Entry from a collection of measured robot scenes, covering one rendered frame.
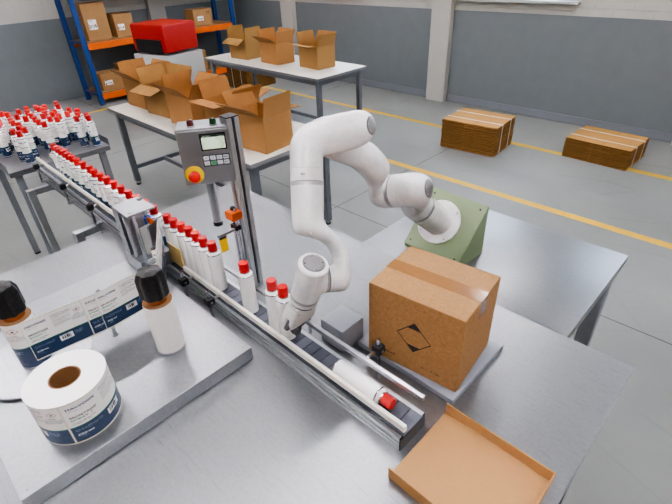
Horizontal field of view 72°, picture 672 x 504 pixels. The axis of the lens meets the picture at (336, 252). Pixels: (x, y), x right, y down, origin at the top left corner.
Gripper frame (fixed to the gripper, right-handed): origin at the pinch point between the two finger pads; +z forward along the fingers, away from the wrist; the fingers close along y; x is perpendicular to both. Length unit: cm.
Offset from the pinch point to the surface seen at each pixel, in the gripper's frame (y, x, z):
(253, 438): 29.1, 16.9, 5.9
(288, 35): -328, -362, 115
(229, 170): -11, -51, -22
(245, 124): -111, -167, 59
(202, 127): -6, -60, -35
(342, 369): 1.4, 20.5, -5.8
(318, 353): -1.4, 9.8, 3.2
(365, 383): 1.0, 28.2, -8.8
